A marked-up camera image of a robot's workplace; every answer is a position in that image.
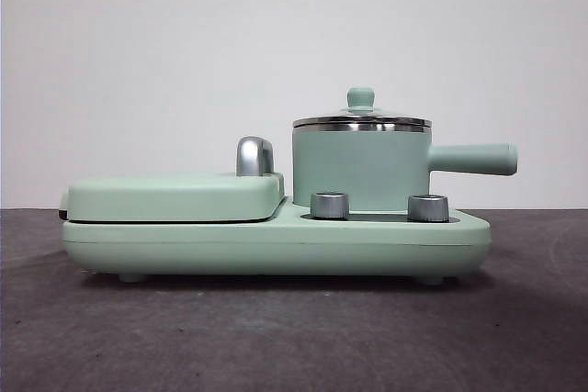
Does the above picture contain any green griddle lid silver handle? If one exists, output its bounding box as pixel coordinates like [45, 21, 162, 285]
[57, 134, 286, 223]

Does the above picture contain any glass lid with green knob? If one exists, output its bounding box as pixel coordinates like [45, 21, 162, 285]
[292, 85, 433, 132]

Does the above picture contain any silver control knob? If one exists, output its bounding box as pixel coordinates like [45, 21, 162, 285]
[310, 190, 350, 220]
[406, 193, 450, 223]

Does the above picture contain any green breakfast machine base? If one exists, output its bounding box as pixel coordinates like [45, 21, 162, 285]
[62, 196, 492, 284]

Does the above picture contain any green pot with side handle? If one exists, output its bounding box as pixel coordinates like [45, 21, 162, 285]
[291, 128, 520, 209]

